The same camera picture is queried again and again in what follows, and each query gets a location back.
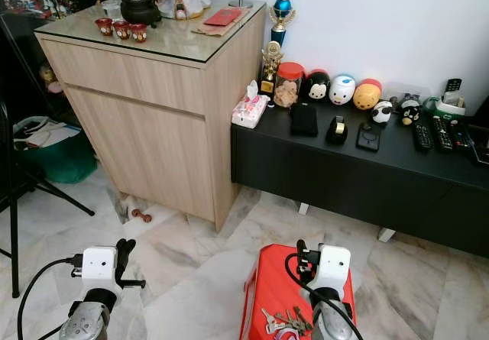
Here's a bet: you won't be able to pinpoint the clear jar red lid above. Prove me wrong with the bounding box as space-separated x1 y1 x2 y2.
275 62 305 108

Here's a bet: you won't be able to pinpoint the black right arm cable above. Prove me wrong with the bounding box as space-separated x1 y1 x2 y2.
284 252 364 340

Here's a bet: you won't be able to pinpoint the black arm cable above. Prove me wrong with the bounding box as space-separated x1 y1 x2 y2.
15 257 85 340
284 252 364 340

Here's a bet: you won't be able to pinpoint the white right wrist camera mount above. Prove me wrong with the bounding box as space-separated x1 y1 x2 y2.
317 244 352 293

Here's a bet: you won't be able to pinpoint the gold trophy with blue ball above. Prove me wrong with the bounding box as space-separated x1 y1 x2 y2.
270 0 297 47

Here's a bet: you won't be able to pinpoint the small black keypad device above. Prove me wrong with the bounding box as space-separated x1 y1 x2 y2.
445 78 463 105

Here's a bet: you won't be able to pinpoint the small panda figure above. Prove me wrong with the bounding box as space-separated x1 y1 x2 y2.
372 100 394 124

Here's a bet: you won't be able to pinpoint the small black white figure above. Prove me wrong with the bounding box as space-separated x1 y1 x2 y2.
400 96 423 125

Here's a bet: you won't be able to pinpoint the white papers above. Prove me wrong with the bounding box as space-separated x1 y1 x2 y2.
15 116 79 150

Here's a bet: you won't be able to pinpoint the light wooden cabinet glass top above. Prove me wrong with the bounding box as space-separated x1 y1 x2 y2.
34 0 267 232

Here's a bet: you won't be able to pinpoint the black wallet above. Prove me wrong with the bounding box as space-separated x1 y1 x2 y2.
290 103 319 137

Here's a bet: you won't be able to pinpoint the bunch of silver keys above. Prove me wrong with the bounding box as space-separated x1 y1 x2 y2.
261 307 314 338

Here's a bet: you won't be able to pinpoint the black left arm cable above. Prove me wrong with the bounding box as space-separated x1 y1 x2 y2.
15 257 85 340

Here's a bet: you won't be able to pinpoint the black remote control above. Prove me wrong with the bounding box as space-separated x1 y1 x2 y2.
430 117 455 152
413 122 435 153
451 120 474 151

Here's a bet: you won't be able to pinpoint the white round plush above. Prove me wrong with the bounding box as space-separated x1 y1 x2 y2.
329 74 356 105

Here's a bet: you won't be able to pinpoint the green white holder box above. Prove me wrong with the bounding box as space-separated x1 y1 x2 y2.
434 96 467 119

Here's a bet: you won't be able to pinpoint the red plastic stool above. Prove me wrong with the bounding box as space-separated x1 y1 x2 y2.
239 244 358 340

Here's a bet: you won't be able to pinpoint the small gold trophy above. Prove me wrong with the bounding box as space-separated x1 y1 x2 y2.
260 40 283 96

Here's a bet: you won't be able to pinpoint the pink tissue box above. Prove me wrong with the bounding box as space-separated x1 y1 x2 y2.
232 80 270 129

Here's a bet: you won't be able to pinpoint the black cast iron pot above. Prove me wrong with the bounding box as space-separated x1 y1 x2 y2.
118 0 163 26

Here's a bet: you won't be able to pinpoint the black low console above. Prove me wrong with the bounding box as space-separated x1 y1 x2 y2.
231 99 489 258

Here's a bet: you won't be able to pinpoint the red paper packet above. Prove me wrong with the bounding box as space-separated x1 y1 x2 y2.
202 7 244 28

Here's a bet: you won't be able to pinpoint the yellow bear plush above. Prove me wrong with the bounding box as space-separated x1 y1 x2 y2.
353 79 383 111

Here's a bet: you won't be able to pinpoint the black phone case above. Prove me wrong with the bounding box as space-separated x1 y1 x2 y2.
357 121 383 153

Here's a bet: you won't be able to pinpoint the green basket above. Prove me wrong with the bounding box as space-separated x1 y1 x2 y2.
15 116 96 184

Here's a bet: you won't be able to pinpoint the dark glass display cabinet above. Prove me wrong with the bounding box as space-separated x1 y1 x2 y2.
0 0 123 203

